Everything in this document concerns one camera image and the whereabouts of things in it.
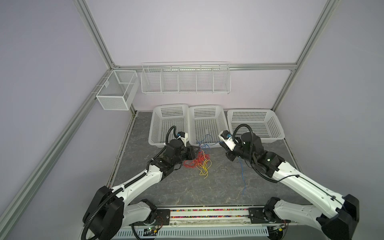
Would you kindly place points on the white mesh wall box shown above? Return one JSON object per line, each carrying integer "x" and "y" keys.
{"x": 118, "y": 90}

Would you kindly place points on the left white plastic basket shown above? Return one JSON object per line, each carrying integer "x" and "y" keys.
{"x": 163, "y": 118}

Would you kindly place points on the white plastic basket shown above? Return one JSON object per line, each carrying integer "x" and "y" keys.
{"x": 264, "y": 123}
{"x": 163, "y": 118}
{"x": 205, "y": 124}

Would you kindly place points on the middle white plastic basket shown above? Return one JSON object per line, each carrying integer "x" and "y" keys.
{"x": 205, "y": 124}

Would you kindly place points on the white wire wall shelf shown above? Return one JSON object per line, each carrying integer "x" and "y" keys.
{"x": 186, "y": 78}

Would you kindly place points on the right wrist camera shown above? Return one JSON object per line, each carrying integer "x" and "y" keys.
{"x": 226, "y": 136}

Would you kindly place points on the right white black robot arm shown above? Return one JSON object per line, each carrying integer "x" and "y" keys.
{"x": 337, "y": 216}

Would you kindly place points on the right white plastic basket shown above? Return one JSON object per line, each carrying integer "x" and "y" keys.
{"x": 264, "y": 123}

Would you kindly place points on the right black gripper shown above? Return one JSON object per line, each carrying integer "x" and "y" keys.
{"x": 229, "y": 153}

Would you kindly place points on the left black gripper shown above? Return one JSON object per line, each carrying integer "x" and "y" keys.
{"x": 190, "y": 150}

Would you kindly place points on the white vented cable duct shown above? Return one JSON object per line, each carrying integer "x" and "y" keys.
{"x": 204, "y": 233}

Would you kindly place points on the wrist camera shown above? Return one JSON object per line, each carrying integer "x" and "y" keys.
{"x": 226, "y": 136}
{"x": 183, "y": 137}

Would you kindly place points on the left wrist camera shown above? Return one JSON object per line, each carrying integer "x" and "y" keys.
{"x": 183, "y": 137}

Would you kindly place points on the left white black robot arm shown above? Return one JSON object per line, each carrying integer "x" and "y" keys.
{"x": 112, "y": 208}

